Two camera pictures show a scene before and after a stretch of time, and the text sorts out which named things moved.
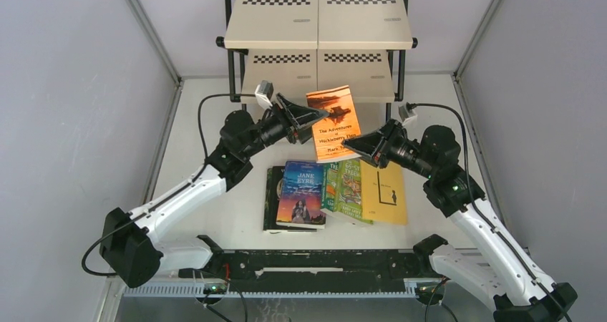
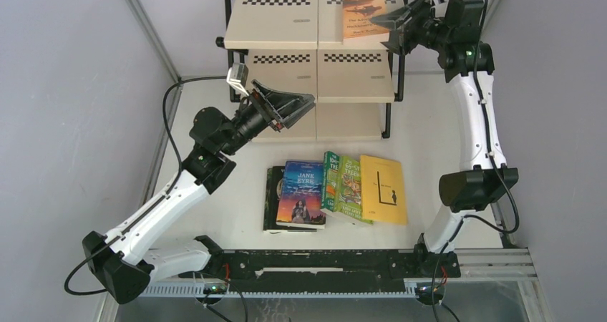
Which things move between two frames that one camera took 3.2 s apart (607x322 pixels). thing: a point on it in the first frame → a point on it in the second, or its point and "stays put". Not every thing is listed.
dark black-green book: [273, 191] stays put
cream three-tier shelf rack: [303, 38] stays put
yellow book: [383, 192] stays put
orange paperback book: [328, 132] → [358, 11]
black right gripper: [376, 146] → [420, 8]
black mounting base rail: [312, 270] stays put
